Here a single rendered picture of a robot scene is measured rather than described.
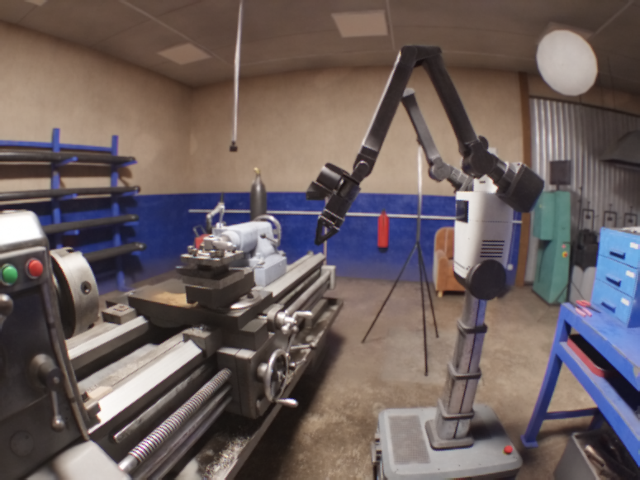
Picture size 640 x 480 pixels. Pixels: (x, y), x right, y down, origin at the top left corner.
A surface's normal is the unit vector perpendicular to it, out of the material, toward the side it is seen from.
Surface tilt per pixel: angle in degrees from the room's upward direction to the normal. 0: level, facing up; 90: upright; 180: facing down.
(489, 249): 100
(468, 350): 90
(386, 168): 90
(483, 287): 90
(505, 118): 90
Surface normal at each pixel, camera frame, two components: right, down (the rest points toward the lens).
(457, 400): -0.09, 0.15
